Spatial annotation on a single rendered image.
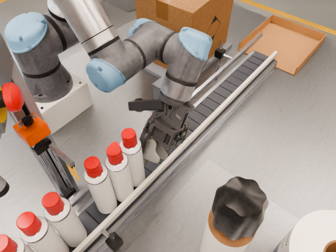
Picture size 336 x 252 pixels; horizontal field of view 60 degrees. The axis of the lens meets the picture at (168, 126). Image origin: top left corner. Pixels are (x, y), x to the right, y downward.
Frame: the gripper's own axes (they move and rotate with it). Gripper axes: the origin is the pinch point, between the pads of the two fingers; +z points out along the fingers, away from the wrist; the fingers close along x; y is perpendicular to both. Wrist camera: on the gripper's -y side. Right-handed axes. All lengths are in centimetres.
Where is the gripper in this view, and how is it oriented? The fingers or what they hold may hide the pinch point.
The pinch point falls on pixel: (143, 158)
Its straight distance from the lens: 78.8
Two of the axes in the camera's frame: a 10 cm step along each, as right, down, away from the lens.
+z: -3.2, 8.5, 4.2
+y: 7.6, 5.0, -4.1
